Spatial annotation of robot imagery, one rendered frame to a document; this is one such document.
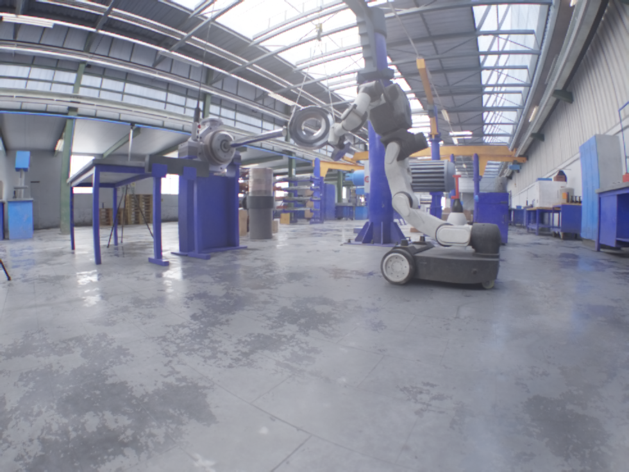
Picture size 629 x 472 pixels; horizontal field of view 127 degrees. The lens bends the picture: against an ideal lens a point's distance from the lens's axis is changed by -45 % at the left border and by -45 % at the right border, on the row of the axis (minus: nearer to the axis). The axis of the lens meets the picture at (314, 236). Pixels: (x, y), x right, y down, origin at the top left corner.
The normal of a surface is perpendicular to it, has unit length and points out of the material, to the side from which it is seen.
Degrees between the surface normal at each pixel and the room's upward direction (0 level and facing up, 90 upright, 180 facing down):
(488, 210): 90
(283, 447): 0
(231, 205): 90
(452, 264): 90
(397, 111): 88
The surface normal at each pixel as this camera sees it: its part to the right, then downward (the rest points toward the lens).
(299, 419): 0.00, -1.00
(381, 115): -0.51, 0.22
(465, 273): -0.33, 0.07
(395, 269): -0.64, 0.06
